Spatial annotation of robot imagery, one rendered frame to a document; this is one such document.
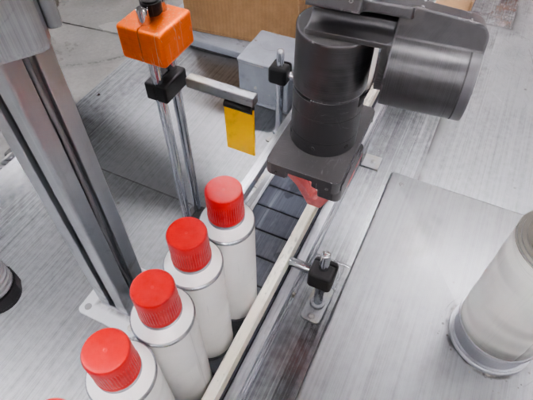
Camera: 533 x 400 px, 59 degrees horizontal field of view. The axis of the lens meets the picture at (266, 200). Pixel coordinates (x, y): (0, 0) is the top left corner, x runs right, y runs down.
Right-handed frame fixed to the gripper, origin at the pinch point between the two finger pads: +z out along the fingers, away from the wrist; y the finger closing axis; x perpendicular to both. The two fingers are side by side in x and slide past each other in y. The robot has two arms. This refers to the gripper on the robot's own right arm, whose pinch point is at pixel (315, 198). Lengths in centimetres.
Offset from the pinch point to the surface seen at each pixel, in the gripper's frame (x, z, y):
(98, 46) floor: 161, 104, 129
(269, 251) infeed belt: 5.2, 13.7, 0.1
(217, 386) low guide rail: 2.4, 10.0, -18.2
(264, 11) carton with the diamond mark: 27, 10, 46
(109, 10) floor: 178, 104, 160
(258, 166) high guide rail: 9.4, 5.6, 6.3
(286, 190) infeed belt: 7.3, 13.8, 10.6
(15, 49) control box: 6.2, -27.7, -19.7
